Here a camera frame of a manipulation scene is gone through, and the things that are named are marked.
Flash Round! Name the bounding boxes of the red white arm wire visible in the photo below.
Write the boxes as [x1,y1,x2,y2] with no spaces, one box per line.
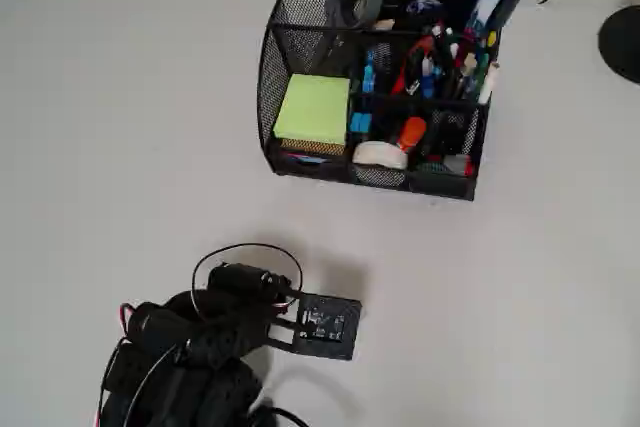
[117,302,137,334]

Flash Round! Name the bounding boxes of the narrow blue clip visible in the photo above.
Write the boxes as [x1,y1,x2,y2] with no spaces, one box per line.
[363,50,378,92]

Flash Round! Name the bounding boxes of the red handled cutter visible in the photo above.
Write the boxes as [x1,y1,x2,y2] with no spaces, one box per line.
[391,35,436,97]

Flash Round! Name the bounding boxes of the wide blue clip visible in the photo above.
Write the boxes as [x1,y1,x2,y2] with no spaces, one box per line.
[349,111,372,136]

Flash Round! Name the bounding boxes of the grey and red sharpener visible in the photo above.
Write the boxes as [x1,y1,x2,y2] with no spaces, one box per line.
[442,154,475,178]

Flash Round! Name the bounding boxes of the green marker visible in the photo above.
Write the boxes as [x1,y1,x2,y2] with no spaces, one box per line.
[473,49,491,93]

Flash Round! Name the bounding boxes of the orange capped glue stick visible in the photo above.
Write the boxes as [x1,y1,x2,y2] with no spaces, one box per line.
[396,116,427,154]

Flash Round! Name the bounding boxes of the white marker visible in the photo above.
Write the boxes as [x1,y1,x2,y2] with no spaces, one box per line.
[477,62,501,106]

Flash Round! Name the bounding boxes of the black mesh desk organizer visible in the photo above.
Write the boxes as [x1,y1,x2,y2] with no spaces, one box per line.
[256,0,501,202]

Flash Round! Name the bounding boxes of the black round lamp base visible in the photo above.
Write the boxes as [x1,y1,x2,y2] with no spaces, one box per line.
[598,5,640,84]

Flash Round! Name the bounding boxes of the white tape roll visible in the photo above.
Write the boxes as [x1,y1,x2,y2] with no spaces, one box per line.
[352,140,409,171]

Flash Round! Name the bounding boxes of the black card with blue logo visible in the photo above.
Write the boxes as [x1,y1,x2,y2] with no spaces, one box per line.
[384,0,449,23]

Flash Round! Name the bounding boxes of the pink and blue note strips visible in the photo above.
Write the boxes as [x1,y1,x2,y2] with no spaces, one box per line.
[279,150,331,166]

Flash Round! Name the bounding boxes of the red black servo cable loop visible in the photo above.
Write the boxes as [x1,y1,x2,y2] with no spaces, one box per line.
[192,243,304,321]

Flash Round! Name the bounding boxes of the green sticky note pad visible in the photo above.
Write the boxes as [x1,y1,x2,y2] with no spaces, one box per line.
[272,73,351,156]

